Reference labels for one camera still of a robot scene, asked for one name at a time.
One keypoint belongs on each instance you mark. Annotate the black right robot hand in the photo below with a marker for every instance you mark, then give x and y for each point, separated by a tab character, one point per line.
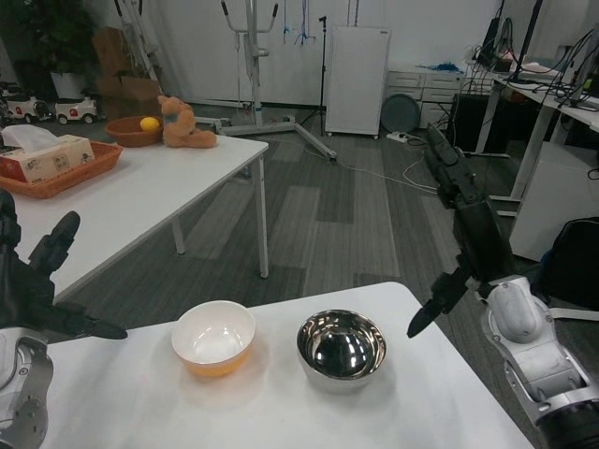
468	224

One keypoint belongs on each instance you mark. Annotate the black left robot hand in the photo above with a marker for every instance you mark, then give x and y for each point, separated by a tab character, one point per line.
33	290

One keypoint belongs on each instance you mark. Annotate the shiny metal bowl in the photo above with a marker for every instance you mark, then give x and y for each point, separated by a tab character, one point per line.
341	348

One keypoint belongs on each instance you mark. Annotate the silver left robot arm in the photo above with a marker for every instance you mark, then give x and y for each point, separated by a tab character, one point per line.
21	393

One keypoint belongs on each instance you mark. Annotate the orange bowl white inside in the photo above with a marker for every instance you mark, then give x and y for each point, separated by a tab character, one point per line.
213	339

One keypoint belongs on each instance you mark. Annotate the black computer tower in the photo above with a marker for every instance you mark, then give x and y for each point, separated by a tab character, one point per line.
470	121

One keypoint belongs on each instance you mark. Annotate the black backpack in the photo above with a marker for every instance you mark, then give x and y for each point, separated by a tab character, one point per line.
573	262

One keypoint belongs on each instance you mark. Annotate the white power strip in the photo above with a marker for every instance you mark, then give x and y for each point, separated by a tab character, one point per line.
398	137

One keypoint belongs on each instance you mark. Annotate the orange wicker tray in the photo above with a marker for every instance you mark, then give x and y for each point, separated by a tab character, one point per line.
61	175

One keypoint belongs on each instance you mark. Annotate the white office desk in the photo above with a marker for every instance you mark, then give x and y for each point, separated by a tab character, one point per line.
538	121

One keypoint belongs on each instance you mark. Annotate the grey round tray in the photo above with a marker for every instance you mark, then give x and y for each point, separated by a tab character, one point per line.
400	114

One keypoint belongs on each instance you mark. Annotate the tissue box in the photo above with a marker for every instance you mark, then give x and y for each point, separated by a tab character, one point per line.
44	156

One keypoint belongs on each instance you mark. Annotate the white side table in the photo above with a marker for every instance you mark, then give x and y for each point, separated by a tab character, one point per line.
126	192

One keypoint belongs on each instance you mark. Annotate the white drawer unit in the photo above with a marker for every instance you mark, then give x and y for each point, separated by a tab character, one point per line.
428	93

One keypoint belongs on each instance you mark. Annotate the white cabinet on wheels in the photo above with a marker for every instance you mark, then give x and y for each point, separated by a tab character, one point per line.
358	79

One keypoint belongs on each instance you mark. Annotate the white toy car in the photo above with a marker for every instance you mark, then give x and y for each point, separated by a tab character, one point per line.
25	107
77	110

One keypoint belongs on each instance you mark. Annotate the brown round wicker basket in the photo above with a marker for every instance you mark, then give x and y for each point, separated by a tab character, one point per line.
133	132

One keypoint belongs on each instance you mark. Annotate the yellow lemon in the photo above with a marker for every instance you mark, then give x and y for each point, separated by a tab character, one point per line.
150	124

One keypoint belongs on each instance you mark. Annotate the black microphone stand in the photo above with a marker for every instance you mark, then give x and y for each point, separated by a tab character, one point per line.
323	75

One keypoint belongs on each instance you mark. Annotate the orange plush toy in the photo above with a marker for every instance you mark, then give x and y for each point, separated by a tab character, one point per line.
180	124

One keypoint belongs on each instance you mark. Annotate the brown cardboard boxes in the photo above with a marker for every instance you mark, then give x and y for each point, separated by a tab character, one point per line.
124	75

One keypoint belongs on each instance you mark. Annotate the green potted plant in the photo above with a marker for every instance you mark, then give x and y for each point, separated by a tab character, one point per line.
51	37

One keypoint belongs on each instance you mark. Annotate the white patient lift frame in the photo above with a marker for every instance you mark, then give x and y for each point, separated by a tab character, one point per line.
255	75

